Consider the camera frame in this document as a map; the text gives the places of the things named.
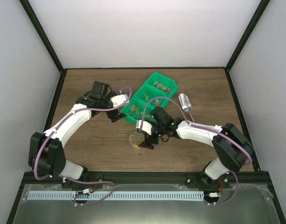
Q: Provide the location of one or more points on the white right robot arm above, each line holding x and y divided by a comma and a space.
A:
232, 147

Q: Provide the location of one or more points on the green bin with popsicle candies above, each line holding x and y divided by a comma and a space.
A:
163, 83

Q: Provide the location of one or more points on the cream jar lid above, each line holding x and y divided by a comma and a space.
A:
136, 138

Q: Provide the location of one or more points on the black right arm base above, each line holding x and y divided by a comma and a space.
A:
199, 180

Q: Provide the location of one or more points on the light blue slotted cable duct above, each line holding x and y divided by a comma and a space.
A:
119, 195

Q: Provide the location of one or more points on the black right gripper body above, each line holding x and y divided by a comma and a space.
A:
149, 138

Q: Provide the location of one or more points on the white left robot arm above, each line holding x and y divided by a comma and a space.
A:
46, 152

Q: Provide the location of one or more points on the green bin with star candies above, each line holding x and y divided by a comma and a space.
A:
134, 111

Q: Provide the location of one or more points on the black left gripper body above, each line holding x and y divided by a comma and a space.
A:
110, 115

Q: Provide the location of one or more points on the silver metal scoop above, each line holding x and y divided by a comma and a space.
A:
186, 104

